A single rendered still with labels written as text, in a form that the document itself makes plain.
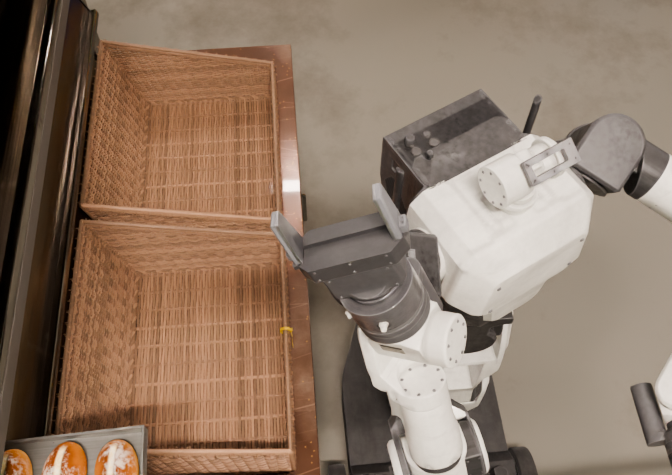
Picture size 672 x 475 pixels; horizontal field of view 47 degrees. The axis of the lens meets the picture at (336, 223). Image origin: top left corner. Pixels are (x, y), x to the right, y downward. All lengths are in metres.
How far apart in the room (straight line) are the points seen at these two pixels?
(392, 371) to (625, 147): 0.55
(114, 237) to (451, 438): 1.14
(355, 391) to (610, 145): 1.30
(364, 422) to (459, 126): 1.24
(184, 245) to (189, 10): 1.78
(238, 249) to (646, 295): 1.50
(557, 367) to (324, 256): 1.92
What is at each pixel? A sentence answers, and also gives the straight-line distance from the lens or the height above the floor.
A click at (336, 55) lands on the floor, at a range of 3.31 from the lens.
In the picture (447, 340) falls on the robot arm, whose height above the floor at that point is 1.56.
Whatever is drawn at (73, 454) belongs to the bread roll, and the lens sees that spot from 1.26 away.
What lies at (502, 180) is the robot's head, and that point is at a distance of 1.08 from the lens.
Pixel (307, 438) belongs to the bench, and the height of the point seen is 0.58.
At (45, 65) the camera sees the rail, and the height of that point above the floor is 1.43.
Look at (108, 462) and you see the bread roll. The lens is 1.23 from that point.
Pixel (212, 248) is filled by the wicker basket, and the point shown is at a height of 0.69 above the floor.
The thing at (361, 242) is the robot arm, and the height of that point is 1.70.
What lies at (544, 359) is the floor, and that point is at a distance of 2.65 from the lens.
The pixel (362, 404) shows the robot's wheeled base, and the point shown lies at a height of 0.17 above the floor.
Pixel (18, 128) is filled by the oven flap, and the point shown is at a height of 1.41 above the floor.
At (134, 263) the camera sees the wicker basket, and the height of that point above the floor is 0.64.
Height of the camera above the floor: 2.38
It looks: 58 degrees down
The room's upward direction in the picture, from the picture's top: straight up
